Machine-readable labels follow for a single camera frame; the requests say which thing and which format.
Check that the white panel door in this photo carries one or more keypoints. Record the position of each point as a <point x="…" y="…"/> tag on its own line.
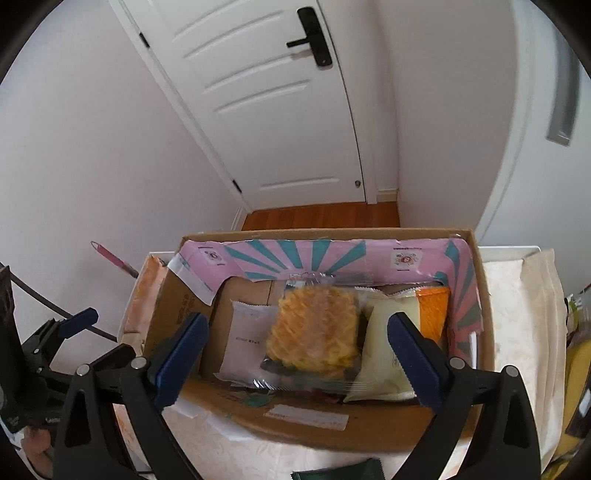
<point x="275" y="127"/>

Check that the pink handled tool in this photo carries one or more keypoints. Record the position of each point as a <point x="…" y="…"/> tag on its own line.
<point x="115" y="260"/>

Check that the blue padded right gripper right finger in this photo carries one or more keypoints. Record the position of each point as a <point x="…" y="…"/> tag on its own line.
<point x="504" y="444"/>

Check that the orange cream snack bag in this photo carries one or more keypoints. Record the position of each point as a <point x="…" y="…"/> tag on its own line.
<point x="399" y="341"/>

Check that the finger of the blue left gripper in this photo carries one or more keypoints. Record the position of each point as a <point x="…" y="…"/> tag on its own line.
<point x="80" y="321"/>

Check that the person's left hand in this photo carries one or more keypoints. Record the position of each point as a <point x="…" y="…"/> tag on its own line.
<point x="36" y="445"/>

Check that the pink teal cardboard box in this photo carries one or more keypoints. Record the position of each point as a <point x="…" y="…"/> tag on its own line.
<point x="211" y="270"/>

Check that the pale pink snack packet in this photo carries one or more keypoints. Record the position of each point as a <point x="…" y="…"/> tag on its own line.
<point x="246" y="347"/>

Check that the waffle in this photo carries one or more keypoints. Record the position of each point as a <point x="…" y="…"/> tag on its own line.
<point x="315" y="343"/>

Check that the floral tablecloth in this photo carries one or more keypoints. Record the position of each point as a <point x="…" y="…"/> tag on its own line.
<point x="529" y="330"/>

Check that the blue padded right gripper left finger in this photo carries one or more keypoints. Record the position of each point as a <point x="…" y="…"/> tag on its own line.
<point x="89" y="443"/>

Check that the white sliding wardrobe door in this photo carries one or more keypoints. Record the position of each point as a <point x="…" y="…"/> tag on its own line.
<point x="542" y="193"/>

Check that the black door handle lock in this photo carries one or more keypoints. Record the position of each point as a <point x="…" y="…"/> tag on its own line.
<point x="314" y="37"/>

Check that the plain dark green packet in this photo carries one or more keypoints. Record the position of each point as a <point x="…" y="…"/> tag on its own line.
<point x="370" y="469"/>

